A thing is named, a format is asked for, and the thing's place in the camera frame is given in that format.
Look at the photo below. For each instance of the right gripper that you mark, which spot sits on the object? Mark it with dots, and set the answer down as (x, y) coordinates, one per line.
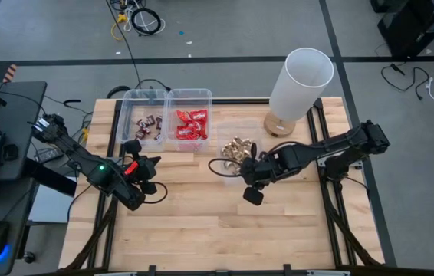
(252, 195)

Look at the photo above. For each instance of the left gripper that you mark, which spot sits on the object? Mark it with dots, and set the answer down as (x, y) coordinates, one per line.
(150, 187)

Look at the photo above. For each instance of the red candy bar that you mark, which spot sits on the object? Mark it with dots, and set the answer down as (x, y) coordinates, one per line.
(198, 114)
(201, 135)
(182, 133)
(187, 137)
(191, 124)
(181, 116)
(201, 127)

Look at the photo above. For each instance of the clear plastic bin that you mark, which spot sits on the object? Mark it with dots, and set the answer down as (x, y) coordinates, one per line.
(132, 99)
(188, 97)
(224, 130)

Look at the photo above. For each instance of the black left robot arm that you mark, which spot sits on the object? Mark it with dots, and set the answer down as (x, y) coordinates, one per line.
(86, 161)

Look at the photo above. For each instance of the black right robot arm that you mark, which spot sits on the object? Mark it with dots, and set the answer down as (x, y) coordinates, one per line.
(324, 151)

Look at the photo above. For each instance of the yellow plug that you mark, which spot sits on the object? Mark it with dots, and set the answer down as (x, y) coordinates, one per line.
(84, 134)

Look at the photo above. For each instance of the dark flat rectangular device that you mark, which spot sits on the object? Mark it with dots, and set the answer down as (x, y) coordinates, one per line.
(48, 155)

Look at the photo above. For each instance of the black box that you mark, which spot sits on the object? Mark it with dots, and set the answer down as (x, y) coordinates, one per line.
(48, 178)

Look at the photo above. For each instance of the white label strip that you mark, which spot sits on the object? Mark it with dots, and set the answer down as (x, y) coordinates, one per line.
(328, 273)

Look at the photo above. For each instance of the white box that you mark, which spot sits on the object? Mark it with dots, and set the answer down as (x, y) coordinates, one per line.
(50, 207)

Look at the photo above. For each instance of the white shade table lamp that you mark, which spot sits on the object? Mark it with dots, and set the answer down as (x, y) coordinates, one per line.
(301, 84)

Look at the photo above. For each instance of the grey desk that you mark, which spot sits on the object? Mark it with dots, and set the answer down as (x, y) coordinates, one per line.
(21, 107)

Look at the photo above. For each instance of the small black desk device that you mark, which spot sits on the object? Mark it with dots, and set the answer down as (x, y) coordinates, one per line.
(10, 152)

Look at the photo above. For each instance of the black caster wheel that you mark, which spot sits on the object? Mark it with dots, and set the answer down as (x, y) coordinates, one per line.
(29, 257)

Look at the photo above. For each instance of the orange black striped marker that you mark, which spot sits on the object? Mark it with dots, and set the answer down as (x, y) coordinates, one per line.
(10, 73)

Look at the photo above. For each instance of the black cabinet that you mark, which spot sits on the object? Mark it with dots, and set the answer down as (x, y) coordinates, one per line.
(412, 30)

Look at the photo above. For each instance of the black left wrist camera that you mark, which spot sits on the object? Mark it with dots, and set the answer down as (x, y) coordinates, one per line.
(146, 170)

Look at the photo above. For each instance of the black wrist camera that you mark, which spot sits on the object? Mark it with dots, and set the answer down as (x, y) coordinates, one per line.
(146, 170)
(247, 170)

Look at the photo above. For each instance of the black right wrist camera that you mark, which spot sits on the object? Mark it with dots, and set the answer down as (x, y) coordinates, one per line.
(247, 170)

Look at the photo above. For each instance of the black aluminium frame rail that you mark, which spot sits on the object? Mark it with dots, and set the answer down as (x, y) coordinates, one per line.
(106, 230)
(334, 214)
(240, 101)

